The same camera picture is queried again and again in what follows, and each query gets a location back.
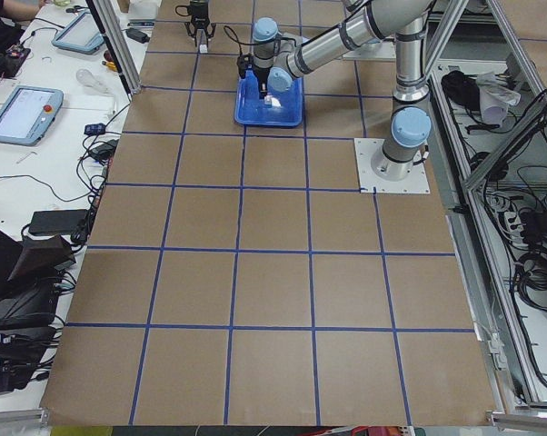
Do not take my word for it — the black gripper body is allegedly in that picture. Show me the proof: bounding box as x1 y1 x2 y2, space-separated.
254 58 269 91
185 15 215 35

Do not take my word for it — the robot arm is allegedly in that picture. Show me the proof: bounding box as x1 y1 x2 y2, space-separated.
238 0 432 182
185 0 216 45

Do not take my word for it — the blue plastic tray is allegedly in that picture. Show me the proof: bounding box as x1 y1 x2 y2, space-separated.
234 71 303 128

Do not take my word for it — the black power adapter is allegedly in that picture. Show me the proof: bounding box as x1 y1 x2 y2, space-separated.
125 28 150 44

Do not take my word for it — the teach pendant far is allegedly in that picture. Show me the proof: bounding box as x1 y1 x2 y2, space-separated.
52 11 104 55

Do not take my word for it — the teach pendant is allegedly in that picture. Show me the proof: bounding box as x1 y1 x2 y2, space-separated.
0 85 64 146
52 11 104 55

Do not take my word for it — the teach pendant near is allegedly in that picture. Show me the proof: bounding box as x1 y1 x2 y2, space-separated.
0 85 64 146

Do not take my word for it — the aluminium frame post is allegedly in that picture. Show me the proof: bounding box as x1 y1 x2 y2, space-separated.
86 0 141 96

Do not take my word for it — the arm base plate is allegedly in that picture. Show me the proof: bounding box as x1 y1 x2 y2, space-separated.
353 138 430 194

